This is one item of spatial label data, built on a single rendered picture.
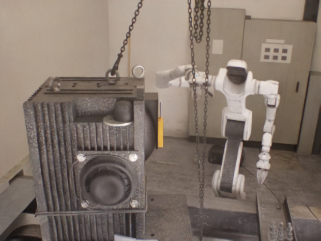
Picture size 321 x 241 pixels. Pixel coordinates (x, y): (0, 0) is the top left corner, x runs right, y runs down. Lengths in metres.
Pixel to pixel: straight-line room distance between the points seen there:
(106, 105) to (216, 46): 3.02
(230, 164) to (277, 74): 2.04
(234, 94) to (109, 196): 1.24
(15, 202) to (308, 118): 3.50
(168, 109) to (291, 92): 1.63
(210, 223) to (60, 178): 1.33
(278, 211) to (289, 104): 2.34
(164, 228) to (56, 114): 0.81
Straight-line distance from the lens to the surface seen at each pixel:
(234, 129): 2.71
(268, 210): 2.56
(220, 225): 2.67
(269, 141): 2.88
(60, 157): 1.65
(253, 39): 4.46
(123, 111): 1.51
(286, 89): 4.63
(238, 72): 2.43
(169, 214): 2.02
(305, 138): 4.89
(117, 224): 1.80
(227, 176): 2.77
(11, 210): 2.62
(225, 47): 4.47
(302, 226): 2.70
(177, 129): 5.08
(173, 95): 4.92
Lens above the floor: 2.09
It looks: 22 degrees down
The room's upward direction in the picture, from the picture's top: 1 degrees clockwise
